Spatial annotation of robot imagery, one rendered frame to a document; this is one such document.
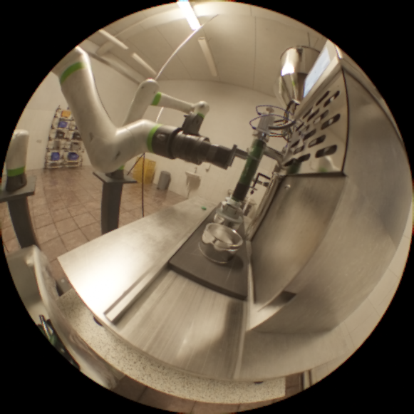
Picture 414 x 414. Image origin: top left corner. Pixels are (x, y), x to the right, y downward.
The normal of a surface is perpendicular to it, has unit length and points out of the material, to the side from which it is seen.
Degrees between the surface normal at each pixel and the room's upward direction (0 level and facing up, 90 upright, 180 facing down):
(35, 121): 90
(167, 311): 0
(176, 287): 0
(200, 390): 0
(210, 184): 90
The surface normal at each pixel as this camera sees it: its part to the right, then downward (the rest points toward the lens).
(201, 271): 0.36, -0.89
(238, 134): -0.24, 0.20
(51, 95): 0.90, 0.41
